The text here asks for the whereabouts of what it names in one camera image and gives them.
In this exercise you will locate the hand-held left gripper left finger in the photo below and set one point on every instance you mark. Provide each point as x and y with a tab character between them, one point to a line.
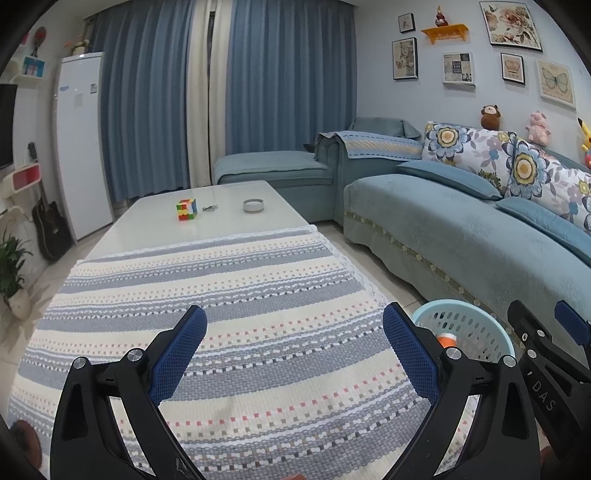
178	355

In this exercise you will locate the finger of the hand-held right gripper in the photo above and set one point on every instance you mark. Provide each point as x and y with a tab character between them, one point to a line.
572	321
549	392

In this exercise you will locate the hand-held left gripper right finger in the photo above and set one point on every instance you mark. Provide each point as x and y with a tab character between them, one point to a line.
411	355

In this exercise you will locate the orange and white striped packet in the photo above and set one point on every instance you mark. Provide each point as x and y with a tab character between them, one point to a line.
446	339

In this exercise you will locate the light blue plastic basket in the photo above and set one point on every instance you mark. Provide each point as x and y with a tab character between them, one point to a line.
480	327

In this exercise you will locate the pink fleece clothing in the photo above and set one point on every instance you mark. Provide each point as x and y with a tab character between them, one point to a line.
545	464

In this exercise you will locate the striped woven tablecloth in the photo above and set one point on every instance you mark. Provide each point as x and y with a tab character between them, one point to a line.
254	286

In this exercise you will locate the blue fabric sofa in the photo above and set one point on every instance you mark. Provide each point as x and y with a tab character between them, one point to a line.
461	240

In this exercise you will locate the colourful puzzle cube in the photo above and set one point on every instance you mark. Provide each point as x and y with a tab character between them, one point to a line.
186	210

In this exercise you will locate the round grey ashtray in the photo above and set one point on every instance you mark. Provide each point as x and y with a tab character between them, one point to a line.
253	206

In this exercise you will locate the black guitar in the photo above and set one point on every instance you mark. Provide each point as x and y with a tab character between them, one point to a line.
48	226

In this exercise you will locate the green potted plant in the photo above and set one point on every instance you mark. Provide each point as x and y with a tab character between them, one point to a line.
11	272

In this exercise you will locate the yellow plush toy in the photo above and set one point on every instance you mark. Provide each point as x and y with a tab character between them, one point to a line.
585	134

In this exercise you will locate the pink plush toy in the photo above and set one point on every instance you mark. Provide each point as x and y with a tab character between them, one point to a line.
538	129

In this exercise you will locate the patterned sofa cover towel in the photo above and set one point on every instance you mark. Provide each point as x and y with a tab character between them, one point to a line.
378	145

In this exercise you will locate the brown plush toy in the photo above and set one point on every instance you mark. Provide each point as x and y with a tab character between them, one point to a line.
491	117

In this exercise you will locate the white refrigerator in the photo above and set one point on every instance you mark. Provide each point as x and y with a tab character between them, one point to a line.
83	147

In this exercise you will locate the butterfly picture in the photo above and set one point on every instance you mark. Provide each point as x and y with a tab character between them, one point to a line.
556	83

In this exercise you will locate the blue curtain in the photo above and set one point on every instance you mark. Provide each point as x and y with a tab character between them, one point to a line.
291	78
143	106

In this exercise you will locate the cream curtain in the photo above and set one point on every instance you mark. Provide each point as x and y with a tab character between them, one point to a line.
207	92

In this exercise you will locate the newspaper print canvas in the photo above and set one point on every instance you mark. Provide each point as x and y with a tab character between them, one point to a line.
458	69

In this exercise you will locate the black television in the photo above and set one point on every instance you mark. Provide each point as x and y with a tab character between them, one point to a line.
7	124

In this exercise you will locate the floral painting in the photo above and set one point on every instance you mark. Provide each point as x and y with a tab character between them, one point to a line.
510	23

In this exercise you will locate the red gourd ornament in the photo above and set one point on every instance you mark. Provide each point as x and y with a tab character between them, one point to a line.
441	17

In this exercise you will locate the red fan ornament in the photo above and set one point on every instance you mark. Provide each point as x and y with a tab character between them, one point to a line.
39	36

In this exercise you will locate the red and white wall shelf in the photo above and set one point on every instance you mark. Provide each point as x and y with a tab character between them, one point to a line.
25	179

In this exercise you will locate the crown picture frame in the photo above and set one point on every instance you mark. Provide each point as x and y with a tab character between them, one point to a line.
512	68

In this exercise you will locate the tall black picture frame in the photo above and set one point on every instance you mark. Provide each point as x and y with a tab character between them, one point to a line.
405	59

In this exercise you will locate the orange wall shelf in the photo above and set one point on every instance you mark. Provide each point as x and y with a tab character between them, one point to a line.
444	33

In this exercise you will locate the small black picture frame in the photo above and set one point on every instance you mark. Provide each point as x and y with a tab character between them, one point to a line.
406	23

